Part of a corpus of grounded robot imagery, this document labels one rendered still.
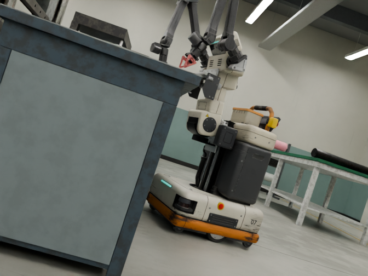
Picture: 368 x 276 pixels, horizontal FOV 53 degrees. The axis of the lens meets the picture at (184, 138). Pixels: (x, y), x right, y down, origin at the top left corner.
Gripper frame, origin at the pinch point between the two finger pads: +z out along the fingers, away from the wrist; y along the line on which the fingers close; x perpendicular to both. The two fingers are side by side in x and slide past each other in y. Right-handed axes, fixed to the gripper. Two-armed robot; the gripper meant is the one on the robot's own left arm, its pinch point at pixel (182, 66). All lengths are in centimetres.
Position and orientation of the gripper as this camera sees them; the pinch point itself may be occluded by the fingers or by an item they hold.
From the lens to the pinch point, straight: 230.9
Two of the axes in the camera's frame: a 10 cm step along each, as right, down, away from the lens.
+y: 4.1, 1.2, -9.1
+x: 6.3, 6.8, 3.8
